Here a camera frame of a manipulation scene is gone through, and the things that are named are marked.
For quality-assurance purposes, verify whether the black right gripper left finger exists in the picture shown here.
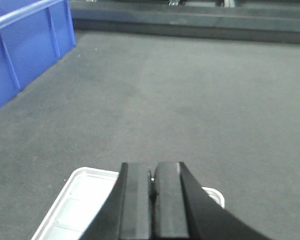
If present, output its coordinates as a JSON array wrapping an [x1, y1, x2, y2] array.
[[80, 162, 152, 240]]

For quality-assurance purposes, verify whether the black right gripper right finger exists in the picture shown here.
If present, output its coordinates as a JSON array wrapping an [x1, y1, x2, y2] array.
[[153, 162, 268, 240]]

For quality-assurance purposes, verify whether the dark grey conveyor belt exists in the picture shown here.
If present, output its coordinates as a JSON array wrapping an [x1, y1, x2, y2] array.
[[0, 30, 300, 240]]

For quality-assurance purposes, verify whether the white plastic tray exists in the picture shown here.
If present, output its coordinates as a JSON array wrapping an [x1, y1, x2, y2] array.
[[31, 166, 226, 240]]

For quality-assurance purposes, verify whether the blue plastic crate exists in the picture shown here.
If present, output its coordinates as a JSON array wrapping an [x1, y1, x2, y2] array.
[[0, 0, 76, 108]]

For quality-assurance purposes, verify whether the dark conveyor side rail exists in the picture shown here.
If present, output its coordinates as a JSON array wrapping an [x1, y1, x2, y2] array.
[[71, 5, 300, 45]]

